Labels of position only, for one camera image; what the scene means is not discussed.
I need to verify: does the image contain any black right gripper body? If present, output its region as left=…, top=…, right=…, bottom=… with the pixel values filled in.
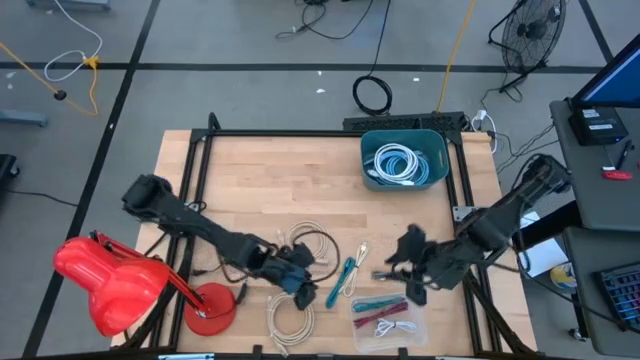
left=412, top=238, right=474, bottom=292

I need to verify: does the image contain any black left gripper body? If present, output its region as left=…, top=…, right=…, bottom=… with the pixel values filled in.
left=259, top=243, right=319, bottom=296

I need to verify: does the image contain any beige cable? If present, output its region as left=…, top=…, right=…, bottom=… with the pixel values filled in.
left=266, top=291, right=317, bottom=359
left=277, top=219, right=332, bottom=266

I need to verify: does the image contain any grey braided cable bundle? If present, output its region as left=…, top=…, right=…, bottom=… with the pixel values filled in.
left=371, top=270, right=419, bottom=282

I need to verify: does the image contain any teal braided cable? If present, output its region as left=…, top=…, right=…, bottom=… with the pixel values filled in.
left=352, top=296, right=407, bottom=314
left=324, top=256, right=357, bottom=310

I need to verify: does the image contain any magenta braided USB cable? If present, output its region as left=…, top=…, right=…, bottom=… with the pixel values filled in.
left=353, top=301, right=409, bottom=330

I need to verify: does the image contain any clear plastic container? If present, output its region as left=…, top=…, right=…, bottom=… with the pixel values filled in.
left=348, top=292, right=429, bottom=354

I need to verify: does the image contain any cream short cable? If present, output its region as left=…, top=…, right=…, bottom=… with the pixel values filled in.
left=344, top=241, right=371, bottom=299

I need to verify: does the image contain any light blue cable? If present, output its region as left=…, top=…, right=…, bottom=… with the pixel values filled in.
left=364, top=152, right=431, bottom=187

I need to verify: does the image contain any teal plastic bin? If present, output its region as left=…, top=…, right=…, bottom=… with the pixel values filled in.
left=359, top=128, right=450, bottom=193

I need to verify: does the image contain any white paper sheet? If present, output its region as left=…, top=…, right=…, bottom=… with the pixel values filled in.
left=517, top=237, right=570, bottom=279
left=517, top=210, right=542, bottom=232

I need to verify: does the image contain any round yellow blue disc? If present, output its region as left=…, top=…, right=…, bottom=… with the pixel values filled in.
left=549, top=262, right=579, bottom=292

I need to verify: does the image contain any black power strip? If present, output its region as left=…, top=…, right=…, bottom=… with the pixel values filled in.
left=342, top=111, right=469, bottom=133

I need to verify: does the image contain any white power plug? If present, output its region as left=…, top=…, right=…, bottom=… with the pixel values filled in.
left=471, top=108, right=497, bottom=132

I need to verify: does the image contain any grey desk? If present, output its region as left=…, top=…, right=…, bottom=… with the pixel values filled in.
left=562, top=227, right=640, bottom=359
left=548, top=98, right=640, bottom=232

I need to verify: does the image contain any keyboard with coloured keys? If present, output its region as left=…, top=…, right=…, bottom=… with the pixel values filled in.
left=592, top=262, right=640, bottom=332

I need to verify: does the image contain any red desk lamp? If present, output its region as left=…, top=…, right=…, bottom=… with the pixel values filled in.
left=52, top=229, right=237, bottom=338

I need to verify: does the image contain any black box device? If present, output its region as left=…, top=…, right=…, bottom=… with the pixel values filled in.
left=568, top=106, right=630, bottom=147

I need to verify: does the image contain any black pen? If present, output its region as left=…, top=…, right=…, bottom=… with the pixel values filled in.
left=615, top=139, right=634, bottom=171

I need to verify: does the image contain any black floor fan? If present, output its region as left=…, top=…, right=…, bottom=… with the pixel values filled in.
left=487, top=0, right=569, bottom=94

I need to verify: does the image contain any computer monitor blue screen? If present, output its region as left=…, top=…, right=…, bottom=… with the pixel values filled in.
left=569, top=32, right=640, bottom=110

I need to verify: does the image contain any grey metal bar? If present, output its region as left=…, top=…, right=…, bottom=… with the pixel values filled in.
left=0, top=108, right=50, bottom=128

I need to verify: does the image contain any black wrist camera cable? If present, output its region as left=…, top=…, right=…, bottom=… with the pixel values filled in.
left=287, top=229, right=342, bottom=284

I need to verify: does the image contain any black lamp cord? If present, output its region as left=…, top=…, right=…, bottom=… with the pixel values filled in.
left=192, top=234, right=250, bottom=305

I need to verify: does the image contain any black aluminium table frame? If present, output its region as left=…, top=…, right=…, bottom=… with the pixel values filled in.
left=112, top=112, right=539, bottom=360

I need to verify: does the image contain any black coiled floor cable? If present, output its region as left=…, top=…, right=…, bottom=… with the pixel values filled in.
left=351, top=0, right=395, bottom=118

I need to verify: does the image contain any yellow hanging cord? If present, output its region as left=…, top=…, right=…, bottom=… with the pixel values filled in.
left=437, top=0, right=477, bottom=112

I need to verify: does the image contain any yellow floor cord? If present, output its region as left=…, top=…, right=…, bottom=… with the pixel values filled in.
left=0, top=42, right=101, bottom=117

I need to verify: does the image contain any white floor cable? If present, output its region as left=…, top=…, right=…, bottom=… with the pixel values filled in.
left=43, top=0, right=104, bottom=83

